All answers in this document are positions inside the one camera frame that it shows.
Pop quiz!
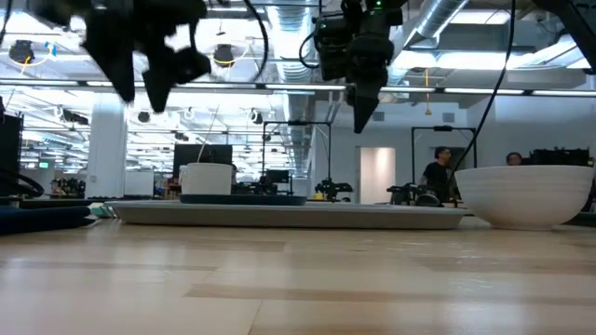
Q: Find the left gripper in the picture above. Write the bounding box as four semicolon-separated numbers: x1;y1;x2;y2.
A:
25;0;213;115

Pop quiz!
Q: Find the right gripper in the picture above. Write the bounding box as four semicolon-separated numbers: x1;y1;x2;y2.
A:
342;0;405;135

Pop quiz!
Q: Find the white mug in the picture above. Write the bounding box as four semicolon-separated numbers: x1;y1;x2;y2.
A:
178;162;234;196

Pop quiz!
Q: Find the teal-handled spoon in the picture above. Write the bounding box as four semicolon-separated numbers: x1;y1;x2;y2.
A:
90;204;115;220

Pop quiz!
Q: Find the dark teal plate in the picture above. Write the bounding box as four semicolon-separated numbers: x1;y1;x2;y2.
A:
179;194;308;207

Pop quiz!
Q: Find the white ribbed bowl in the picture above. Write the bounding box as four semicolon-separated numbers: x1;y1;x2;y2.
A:
454;165;596;232

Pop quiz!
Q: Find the navy cloth napkin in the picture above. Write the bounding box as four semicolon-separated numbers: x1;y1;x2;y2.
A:
0;205;97;236

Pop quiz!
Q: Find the grey plastic tray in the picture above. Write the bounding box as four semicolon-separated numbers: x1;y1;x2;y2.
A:
105;199;469;231

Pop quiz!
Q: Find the ceiling light bar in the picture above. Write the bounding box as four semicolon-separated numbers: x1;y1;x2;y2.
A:
0;78;596;98

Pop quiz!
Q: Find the white column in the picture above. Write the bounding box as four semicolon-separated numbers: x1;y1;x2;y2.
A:
86;92;129;200

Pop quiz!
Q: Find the black monitor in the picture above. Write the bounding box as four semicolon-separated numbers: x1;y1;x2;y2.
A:
172;143;233;181

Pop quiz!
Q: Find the black dome object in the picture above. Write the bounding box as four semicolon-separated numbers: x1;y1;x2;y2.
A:
413;193;443;208

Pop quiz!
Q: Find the white cabinet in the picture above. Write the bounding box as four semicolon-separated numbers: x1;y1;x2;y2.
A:
123;170;155;196

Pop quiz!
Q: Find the dark cabinet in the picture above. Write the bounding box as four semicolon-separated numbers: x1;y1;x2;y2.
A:
0;114;24;196

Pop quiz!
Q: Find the yellow hanging cord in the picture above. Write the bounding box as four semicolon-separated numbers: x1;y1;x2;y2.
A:
422;68;433;116

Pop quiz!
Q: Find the black rig frame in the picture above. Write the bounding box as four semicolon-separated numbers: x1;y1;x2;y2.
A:
411;125;478;201
262;120;332;201

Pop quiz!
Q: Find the black ceiling camera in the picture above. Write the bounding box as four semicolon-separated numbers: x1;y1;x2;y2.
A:
211;42;252;71
7;39;57;66

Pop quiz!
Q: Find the silver air duct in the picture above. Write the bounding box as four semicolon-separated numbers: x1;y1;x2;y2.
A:
400;0;469;89
274;0;318;136

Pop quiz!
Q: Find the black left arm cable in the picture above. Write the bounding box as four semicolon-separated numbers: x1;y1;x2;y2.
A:
241;0;271;85

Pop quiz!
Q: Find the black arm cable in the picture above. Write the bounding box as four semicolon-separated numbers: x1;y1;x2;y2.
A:
446;0;518;187
241;0;271;85

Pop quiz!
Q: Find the thick black cable loop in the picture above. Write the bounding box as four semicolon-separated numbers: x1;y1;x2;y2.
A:
0;166;46;199

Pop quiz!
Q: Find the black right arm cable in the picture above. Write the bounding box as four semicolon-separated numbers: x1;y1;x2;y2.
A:
446;0;518;187

